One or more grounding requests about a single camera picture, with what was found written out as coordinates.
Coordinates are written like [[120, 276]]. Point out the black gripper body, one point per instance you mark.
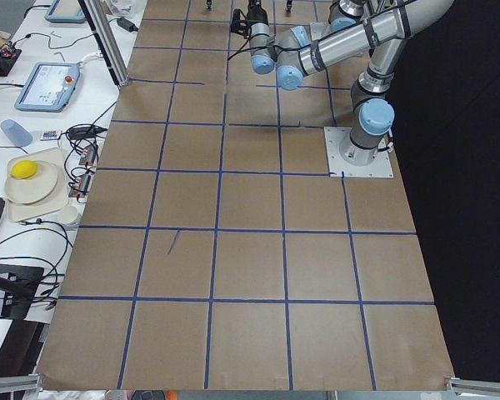
[[256, 9]]

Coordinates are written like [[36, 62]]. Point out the far blue teach pendant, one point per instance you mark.
[[65, 11]]

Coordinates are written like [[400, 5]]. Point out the black power adapter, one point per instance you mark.
[[127, 25]]

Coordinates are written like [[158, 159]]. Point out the aluminium frame post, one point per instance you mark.
[[99, 25]]

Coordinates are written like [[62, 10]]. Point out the blue plastic cup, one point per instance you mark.
[[16, 133]]

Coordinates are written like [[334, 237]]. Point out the brown paper table cover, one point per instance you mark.
[[215, 250]]

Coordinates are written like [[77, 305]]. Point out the white paper cup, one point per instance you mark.
[[69, 217]]

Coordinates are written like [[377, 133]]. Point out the blue teach pendant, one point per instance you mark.
[[65, 11], [49, 87]]

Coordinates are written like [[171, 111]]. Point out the beige round plate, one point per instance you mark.
[[33, 189]]

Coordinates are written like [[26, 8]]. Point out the yellow lemon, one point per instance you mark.
[[24, 169]]

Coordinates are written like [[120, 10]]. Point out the beige tray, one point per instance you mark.
[[56, 200]]

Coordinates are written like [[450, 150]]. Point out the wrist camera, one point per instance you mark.
[[239, 23]]

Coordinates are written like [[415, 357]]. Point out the near blue teach pendant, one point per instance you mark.
[[49, 87]]

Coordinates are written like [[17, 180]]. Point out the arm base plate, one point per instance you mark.
[[345, 160], [342, 44]]

